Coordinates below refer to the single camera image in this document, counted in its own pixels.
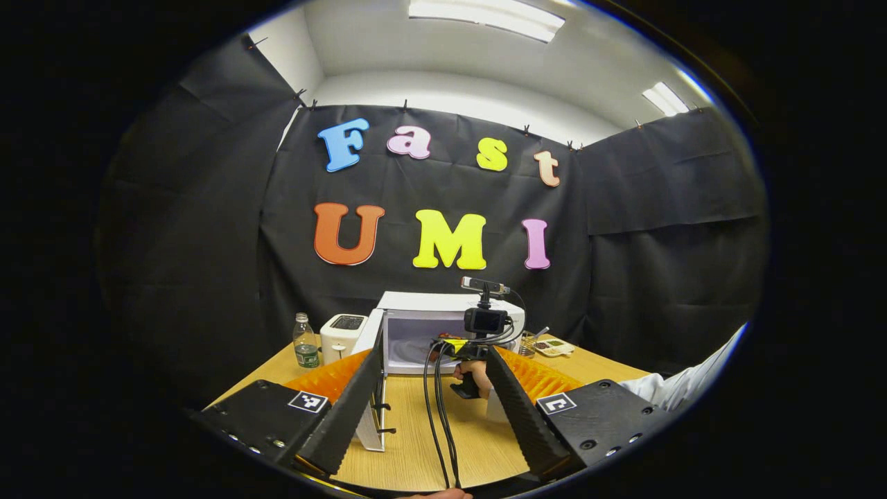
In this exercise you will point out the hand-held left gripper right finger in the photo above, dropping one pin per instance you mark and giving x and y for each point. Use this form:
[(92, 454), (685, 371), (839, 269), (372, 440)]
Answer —
[(527, 416)]

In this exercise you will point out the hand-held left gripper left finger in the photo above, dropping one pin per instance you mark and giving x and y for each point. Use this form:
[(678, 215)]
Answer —
[(343, 423)]

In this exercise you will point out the white microwave oven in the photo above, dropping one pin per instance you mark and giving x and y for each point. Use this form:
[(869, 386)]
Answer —
[(429, 301)]

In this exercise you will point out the white divided snack dish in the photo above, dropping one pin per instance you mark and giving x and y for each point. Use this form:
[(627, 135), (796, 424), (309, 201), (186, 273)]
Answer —
[(554, 346)]

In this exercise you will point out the white toaster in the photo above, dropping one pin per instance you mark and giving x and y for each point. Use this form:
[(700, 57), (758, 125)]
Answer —
[(339, 339)]

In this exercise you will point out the clear plastic water bottle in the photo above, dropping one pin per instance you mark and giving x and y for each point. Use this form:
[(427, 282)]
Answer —
[(305, 346)]

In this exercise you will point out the black backdrop cloth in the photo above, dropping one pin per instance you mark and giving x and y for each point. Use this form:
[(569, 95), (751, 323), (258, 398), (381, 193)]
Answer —
[(208, 242)]

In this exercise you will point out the ceiling light panel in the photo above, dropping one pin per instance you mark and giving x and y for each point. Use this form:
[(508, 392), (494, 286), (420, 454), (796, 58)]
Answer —
[(485, 17), (665, 99)]

